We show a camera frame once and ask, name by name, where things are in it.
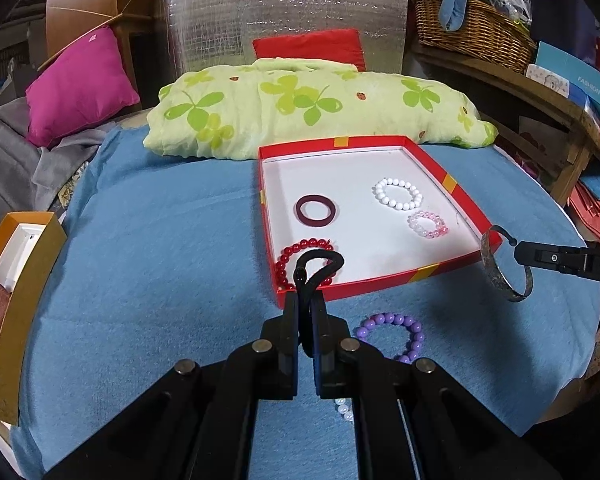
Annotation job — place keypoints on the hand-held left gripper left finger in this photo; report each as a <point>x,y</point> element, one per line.
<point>290,345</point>

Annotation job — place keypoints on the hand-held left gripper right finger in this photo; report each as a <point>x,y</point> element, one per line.
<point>320,370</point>

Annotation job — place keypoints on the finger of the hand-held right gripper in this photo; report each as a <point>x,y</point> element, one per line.
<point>550,257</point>

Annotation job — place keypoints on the silver cuff bangle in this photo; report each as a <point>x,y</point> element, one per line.
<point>490,255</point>

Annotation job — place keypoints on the red shallow box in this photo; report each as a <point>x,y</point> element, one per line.
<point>360,245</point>

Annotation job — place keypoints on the stack of coral cloths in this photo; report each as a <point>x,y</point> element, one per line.
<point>595,210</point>

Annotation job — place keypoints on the dark red bangle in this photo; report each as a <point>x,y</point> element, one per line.
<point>305,217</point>

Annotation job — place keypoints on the blue blanket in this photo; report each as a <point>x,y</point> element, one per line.
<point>170,270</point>

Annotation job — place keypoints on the wooden shelf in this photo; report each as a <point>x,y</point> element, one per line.
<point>555,110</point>

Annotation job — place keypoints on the light blue cardboard box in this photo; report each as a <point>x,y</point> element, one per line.
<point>575,77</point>

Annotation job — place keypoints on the wicker basket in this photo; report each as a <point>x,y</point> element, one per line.
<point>475,30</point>

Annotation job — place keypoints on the yellow box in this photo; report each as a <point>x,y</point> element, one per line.
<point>35,290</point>

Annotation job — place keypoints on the blue cloth bow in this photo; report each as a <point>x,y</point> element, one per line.
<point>457,0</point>

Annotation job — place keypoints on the red cushion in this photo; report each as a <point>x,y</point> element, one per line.
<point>315,47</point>

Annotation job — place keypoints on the magenta pillow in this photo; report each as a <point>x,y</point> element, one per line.
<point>80,90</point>

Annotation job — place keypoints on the grey cloth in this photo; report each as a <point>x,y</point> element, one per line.
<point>15,160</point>

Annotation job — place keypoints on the silver insulated panel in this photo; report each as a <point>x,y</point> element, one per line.
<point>280,5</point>

